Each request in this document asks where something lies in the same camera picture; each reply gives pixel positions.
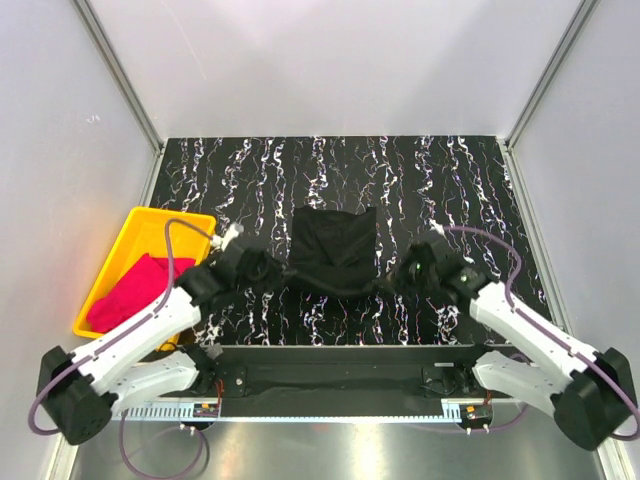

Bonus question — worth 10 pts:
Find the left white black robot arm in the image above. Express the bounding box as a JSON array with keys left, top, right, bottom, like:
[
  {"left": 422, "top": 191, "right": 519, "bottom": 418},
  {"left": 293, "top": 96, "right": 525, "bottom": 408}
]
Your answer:
[{"left": 28, "top": 246, "right": 287, "bottom": 446}]

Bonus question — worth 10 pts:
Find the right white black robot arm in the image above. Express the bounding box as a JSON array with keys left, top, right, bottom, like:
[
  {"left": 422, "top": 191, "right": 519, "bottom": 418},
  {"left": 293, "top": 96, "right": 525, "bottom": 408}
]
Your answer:
[{"left": 386, "top": 232, "right": 639, "bottom": 451}]

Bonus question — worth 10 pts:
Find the red t shirt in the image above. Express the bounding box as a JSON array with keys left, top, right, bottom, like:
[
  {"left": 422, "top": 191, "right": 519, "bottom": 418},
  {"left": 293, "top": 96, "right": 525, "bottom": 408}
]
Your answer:
[{"left": 87, "top": 254, "right": 169, "bottom": 334}]

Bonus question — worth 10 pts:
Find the yellow plastic bin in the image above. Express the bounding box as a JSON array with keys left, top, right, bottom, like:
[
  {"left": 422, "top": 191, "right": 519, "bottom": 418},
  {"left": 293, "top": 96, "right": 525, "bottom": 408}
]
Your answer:
[{"left": 72, "top": 207, "right": 216, "bottom": 340}]

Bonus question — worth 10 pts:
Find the purple cable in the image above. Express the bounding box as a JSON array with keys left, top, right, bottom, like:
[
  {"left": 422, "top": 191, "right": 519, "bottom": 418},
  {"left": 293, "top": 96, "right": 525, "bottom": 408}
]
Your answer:
[
  {"left": 414, "top": 224, "right": 640, "bottom": 441},
  {"left": 28, "top": 217, "right": 221, "bottom": 476}
]

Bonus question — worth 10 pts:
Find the aluminium frame rail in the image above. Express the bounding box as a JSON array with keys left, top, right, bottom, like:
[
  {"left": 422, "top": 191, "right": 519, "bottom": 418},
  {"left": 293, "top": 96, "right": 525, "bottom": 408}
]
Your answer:
[{"left": 64, "top": 362, "right": 611, "bottom": 402}]

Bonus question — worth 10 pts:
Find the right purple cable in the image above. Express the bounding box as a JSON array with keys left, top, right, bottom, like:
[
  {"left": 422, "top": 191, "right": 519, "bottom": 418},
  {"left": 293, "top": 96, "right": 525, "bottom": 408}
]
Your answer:
[{"left": 414, "top": 224, "right": 640, "bottom": 441}]

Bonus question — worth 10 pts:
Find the white slotted cable duct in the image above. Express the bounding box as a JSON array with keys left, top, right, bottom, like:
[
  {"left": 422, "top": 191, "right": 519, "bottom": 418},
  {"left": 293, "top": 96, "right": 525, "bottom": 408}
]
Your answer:
[{"left": 127, "top": 400, "right": 462, "bottom": 424}]

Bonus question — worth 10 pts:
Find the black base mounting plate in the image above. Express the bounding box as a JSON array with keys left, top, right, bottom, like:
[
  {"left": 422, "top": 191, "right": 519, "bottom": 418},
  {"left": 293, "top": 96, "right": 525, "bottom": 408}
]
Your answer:
[{"left": 158, "top": 344, "right": 514, "bottom": 419}]

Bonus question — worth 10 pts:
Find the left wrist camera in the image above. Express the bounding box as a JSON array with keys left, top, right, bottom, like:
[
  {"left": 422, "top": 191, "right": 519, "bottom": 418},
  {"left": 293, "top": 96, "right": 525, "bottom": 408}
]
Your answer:
[{"left": 210, "top": 223, "right": 244, "bottom": 251}]

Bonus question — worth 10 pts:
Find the black t shirt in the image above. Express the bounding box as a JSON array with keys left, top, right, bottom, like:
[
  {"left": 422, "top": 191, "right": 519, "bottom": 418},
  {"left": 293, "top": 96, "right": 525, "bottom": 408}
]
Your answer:
[{"left": 287, "top": 205, "right": 378, "bottom": 299}]

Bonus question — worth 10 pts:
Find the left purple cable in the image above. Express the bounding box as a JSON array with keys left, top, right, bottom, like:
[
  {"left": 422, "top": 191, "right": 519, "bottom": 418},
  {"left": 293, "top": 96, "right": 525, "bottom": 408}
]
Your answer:
[{"left": 28, "top": 217, "right": 221, "bottom": 476}]

